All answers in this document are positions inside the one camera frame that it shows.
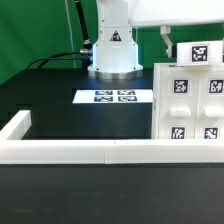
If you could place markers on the white U-shaped foam fence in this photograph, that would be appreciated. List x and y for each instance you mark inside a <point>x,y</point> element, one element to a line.
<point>14,149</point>

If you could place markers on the white cabinet body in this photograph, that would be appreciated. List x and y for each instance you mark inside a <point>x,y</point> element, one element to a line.
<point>159,70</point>

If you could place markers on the small white tagged box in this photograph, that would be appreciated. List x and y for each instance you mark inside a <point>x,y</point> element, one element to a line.
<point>200,53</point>

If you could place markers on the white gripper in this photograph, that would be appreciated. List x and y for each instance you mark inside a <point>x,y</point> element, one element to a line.
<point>151,13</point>

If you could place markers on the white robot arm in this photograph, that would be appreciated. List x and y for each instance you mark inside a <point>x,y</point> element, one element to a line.
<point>115,54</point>

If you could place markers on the white base tag plate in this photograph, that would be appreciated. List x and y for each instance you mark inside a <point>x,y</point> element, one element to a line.
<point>113,96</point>

